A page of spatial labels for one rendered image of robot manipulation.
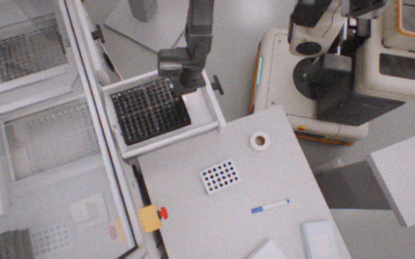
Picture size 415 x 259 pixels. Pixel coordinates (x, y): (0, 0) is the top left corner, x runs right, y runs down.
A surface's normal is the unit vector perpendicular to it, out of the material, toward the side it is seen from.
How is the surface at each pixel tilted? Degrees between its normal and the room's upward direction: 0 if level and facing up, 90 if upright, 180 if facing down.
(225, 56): 0
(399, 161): 0
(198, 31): 62
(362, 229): 0
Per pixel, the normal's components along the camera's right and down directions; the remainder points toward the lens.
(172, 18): 0.08, -0.23
